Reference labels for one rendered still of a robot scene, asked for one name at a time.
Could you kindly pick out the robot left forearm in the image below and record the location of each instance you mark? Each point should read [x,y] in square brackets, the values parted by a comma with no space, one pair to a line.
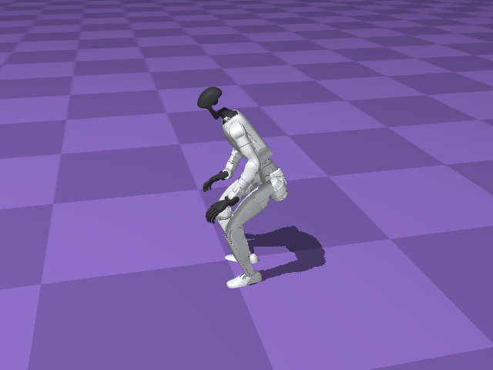
[247,177]

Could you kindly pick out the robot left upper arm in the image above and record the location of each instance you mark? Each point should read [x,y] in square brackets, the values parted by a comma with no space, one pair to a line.
[239,135]

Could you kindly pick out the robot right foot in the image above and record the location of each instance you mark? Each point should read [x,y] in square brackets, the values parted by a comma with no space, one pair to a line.
[253,258]

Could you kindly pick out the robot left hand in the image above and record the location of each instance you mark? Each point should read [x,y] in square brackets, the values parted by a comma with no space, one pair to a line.
[220,206]

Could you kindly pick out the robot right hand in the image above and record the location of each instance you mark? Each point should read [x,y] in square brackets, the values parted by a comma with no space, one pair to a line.
[213,179]

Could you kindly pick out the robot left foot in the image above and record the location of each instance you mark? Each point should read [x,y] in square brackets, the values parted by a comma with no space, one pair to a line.
[243,280]

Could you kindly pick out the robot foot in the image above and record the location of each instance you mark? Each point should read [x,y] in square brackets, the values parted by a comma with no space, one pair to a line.
[253,258]
[243,280]

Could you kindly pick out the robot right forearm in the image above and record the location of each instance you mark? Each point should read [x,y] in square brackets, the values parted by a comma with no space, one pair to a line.
[233,162]

